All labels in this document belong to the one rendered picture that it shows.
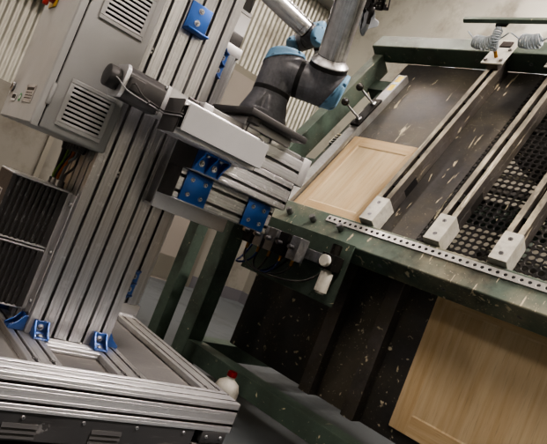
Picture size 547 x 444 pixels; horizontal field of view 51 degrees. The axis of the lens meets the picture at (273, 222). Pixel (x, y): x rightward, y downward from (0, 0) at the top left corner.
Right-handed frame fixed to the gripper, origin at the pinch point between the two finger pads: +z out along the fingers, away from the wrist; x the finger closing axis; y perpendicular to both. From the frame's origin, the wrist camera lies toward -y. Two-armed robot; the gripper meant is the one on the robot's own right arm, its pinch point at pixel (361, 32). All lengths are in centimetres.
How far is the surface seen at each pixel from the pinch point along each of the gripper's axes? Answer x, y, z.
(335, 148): 23, 13, 57
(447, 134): -10, 44, 37
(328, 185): 5, 2, 66
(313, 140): 47, 14, 63
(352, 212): -18, 2, 66
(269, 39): 346, 109, 87
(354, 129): 28, 24, 50
